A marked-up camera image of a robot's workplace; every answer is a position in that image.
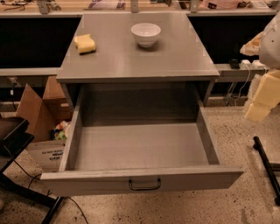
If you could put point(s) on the grey top drawer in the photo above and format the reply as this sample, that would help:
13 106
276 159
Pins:
139 134

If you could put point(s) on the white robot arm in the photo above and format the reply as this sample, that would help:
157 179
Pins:
264 90

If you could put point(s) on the grey drawer cabinet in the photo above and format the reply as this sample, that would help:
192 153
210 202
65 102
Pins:
178 55

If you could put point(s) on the white ceramic bowl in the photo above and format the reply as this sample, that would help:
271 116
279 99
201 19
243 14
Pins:
146 34

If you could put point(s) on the yellow sponge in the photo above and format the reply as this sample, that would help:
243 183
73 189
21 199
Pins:
84 44

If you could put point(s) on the brown cardboard box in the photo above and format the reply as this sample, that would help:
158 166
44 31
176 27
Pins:
45 115

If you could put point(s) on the black small device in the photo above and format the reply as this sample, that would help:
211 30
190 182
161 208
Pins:
234 64

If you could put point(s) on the white power adapter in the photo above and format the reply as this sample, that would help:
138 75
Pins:
245 64

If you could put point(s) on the black metal leg right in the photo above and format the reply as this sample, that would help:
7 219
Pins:
270 168

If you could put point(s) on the white power strip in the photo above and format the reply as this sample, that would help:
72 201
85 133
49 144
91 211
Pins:
258 64

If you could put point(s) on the black metal stand left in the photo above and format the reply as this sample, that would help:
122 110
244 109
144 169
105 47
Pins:
13 140

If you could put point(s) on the black top drawer handle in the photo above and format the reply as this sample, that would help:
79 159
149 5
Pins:
138 186

